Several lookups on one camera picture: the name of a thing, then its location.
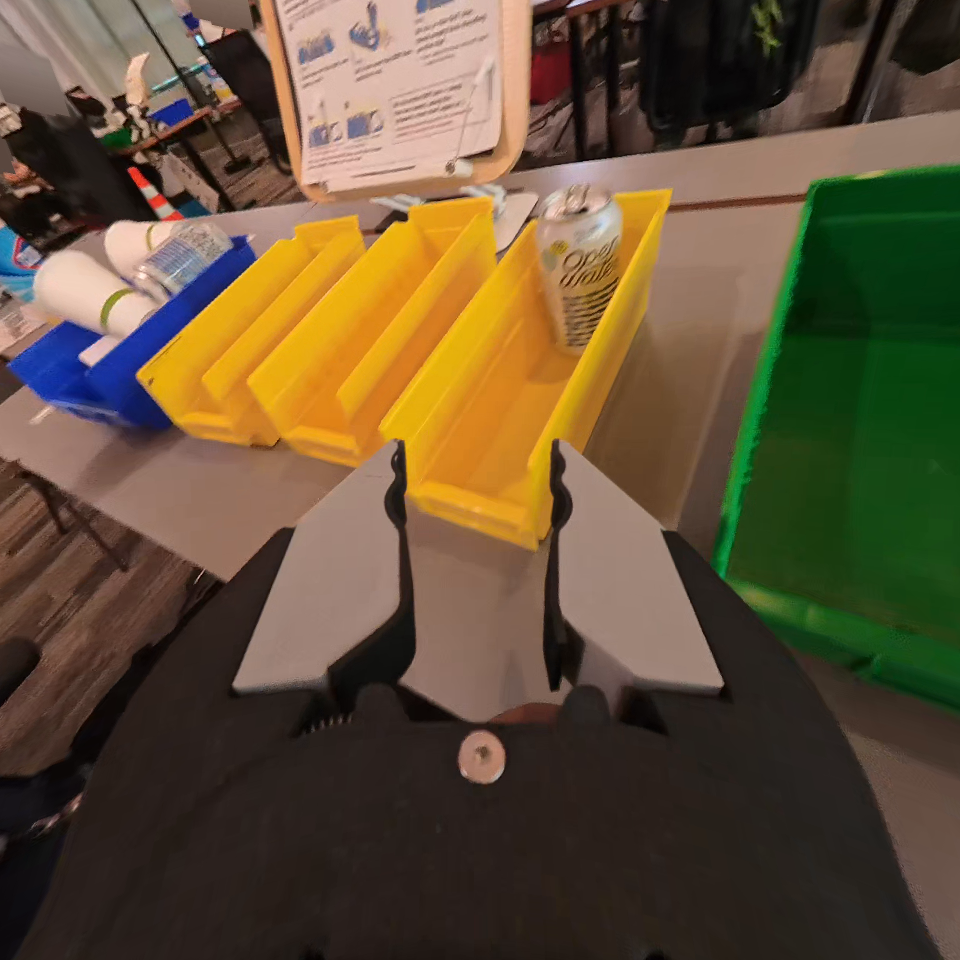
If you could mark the yellow plastic bin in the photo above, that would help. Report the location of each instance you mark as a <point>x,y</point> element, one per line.
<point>495,420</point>
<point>330,405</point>
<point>217,390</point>

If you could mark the instruction sheet on clipboard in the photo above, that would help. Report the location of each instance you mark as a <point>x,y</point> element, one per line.
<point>521,90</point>

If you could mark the green plastic bin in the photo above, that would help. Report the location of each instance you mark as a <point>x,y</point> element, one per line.
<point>862,412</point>

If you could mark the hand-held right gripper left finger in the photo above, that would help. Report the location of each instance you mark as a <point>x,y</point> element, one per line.
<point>330,585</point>

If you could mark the orange traffic cone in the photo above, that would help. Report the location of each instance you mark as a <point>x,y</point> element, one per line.
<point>154,195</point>

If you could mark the blue snack bag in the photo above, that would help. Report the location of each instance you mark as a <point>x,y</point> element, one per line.
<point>15,259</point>

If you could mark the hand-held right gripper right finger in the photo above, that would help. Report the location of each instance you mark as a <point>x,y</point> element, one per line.
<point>637,592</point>

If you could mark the clear plastic bottle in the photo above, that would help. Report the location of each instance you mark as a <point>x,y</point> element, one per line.
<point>184,251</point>

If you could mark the blue plastic bin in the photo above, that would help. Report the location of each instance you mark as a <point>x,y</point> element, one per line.
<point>112,382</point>

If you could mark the person's navy jacket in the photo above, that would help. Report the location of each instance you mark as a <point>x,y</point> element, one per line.
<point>15,825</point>

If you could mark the white paper cup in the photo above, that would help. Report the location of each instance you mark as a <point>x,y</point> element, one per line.
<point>75,289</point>
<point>127,240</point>

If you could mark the printed instruction sheet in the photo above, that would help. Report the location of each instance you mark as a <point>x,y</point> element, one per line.
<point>390,90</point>

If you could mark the white drink can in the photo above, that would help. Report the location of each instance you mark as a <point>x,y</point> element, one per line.
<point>581,277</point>

